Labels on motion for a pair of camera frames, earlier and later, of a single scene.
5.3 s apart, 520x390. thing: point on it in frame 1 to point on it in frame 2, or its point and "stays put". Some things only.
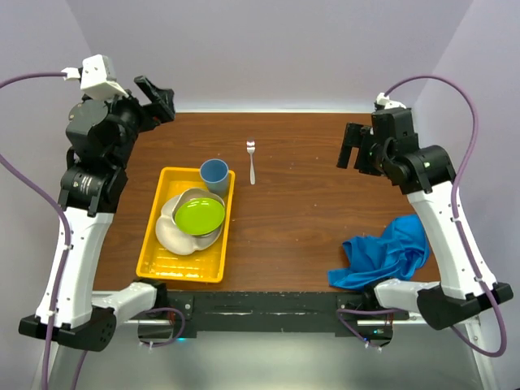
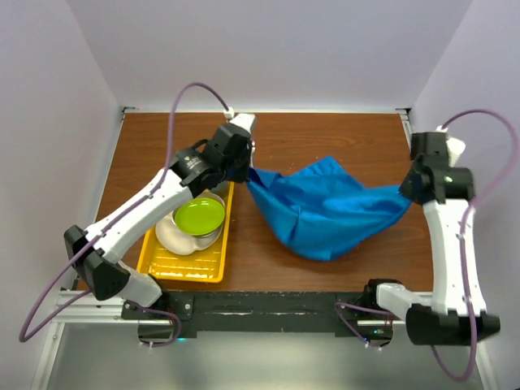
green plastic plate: [201, 216] stays put
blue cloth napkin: [397, 252] to [323, 210]
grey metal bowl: [206, 193] stays put
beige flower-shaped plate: [175, 240] stays put
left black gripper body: [132, 116] to [238, 170]
